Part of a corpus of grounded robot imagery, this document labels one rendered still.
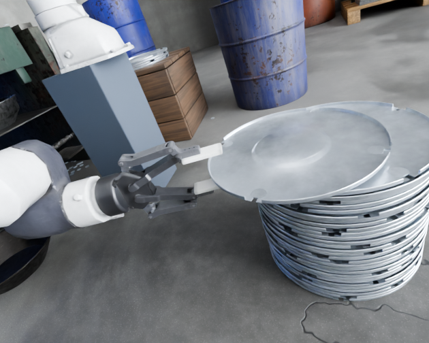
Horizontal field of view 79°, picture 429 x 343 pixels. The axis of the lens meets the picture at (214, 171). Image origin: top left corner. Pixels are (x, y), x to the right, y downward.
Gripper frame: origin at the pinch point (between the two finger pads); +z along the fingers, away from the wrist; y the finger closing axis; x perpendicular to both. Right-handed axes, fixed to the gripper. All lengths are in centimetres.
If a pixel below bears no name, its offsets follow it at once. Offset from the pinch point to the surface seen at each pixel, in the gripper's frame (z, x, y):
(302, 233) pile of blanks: 11.8, -11.1, -9.0
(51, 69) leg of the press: -63, 82, 20
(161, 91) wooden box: -19, 75, -1
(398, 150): 27.5, -7.7, -0.6
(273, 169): 10.1, -5.5, 0.1
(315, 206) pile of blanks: 13.8, -12.4, -2.9
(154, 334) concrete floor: -19.3, -12.7, -25.3
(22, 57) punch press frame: -69, 80, 27
